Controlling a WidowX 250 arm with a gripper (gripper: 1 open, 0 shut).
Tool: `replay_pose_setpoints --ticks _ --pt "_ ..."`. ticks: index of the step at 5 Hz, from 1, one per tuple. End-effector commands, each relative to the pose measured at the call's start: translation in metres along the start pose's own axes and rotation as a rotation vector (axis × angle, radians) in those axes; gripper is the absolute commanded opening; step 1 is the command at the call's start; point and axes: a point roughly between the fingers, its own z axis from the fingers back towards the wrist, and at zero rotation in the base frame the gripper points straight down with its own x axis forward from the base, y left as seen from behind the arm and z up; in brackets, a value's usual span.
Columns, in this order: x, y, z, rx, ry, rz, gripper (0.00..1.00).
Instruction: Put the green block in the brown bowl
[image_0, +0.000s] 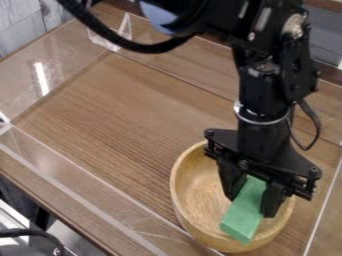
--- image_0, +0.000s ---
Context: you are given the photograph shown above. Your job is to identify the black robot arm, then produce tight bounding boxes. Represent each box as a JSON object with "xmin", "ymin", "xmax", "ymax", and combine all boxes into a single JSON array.
[{"xmin": 56, "ymin": 0, "xmax": 322, "ymax": 218}]

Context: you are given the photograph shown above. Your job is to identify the brown wooden bowl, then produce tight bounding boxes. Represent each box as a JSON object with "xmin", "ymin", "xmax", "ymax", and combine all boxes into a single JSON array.
[{"xmin": 170, "ymin": 141, "xmax": 295, "ymax": 253}]

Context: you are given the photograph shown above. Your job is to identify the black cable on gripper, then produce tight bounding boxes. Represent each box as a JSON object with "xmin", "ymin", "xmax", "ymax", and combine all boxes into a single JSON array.
[{"xmin": 286, "ymin": 98, "xmax": 323, "ymax": 152}]

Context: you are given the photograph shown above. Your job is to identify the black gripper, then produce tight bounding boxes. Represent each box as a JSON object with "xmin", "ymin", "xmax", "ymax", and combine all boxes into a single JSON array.
[{"xmin": 203, "ymin": 113, "xmax": 323, "ymax": 219}]

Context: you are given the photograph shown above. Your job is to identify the green rectangular block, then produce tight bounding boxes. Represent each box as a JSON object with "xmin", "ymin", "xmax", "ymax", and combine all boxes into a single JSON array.
[{"xmin": 219, "ymin": 177, "xmax": 266, "ymax": 243}]

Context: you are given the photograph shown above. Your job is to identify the black cable lower left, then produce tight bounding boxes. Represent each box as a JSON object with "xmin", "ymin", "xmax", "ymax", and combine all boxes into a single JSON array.
[{"xmin": 0, "ymin": 228, "xmax": 68, "ymax": 256}]

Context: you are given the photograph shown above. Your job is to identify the clear acrylic tray wall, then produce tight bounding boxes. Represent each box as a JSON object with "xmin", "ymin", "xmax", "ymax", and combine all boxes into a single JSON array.
[{"xmin": 0, "ymin": 119, "xmax": 223, "ymax": 256}]

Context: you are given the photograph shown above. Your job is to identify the clear acrylic corner bracket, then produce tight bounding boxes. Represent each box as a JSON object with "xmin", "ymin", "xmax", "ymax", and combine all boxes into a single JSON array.
[{"xmin": 83, "ymin": 13, "xmax": 132, "ymax": 52}]

